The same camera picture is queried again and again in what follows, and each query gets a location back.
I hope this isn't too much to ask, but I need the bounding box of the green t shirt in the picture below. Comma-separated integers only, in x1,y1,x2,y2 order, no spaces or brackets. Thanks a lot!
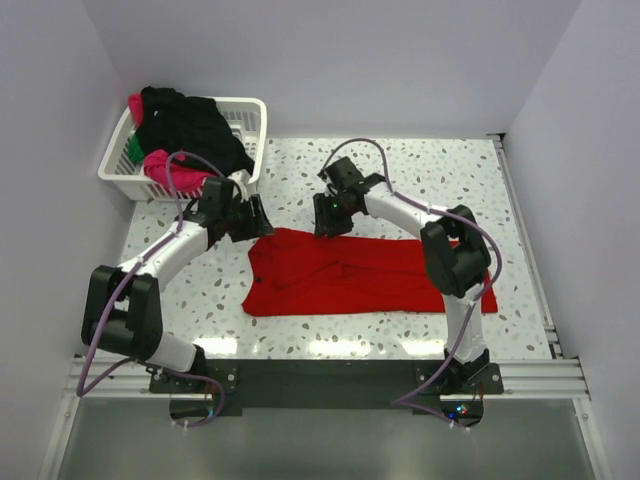
127,134,145,165

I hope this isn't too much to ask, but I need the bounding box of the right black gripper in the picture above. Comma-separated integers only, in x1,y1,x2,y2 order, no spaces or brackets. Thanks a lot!
315,191,359,240

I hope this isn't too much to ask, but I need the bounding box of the pink t shirt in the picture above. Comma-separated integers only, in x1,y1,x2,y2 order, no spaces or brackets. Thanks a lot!
128,93,214,193

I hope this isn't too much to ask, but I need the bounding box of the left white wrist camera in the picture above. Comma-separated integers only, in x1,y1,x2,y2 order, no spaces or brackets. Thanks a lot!
228,170,250,202

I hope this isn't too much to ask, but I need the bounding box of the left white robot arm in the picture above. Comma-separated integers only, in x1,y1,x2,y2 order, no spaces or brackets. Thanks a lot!
81,177,274,392

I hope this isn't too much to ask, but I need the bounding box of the red t shirt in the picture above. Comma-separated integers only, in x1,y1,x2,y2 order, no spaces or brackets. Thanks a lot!
241,227,500,319

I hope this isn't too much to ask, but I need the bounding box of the white plastic laundry basket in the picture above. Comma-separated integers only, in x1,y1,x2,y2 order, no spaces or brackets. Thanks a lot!
97,96,268,207

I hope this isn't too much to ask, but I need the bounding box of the aluminium frame rail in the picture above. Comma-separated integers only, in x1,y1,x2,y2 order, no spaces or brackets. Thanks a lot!
89,358,589,400

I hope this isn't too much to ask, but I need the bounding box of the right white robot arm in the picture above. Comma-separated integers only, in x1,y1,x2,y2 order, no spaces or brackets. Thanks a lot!
313,157,491,393

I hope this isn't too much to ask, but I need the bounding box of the black t shirt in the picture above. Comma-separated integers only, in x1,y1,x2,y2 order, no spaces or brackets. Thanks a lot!
136,86,254,175

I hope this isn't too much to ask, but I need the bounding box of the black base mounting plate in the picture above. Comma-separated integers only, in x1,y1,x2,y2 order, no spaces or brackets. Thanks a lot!
147,354,504,427

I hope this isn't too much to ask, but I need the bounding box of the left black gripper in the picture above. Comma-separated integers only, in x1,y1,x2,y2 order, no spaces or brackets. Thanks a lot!
221,194,274,243

